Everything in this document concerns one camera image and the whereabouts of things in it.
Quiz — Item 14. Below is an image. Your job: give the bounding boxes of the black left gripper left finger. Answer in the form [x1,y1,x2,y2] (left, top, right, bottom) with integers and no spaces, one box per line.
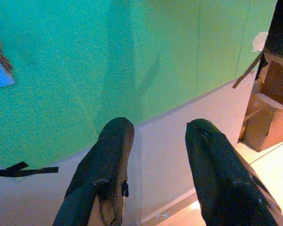
[53,117,135,226]

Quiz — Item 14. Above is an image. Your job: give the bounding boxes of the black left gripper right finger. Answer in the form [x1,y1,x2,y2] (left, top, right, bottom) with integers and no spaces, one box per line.
[185,118,283,226]

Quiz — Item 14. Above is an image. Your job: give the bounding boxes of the keys with white tag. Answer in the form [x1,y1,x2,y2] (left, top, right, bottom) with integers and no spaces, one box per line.
[0,30,16,91]

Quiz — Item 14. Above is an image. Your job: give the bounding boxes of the black tape strip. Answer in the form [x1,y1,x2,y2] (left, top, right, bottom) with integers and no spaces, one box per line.
[0,161,59,178]

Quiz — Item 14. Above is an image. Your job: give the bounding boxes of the small open cardboard box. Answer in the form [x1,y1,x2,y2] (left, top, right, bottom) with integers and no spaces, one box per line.
[237,53,283,153]

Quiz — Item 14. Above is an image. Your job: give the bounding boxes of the green wall sheet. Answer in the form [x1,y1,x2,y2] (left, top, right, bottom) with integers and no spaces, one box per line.
[0,0,278,165]

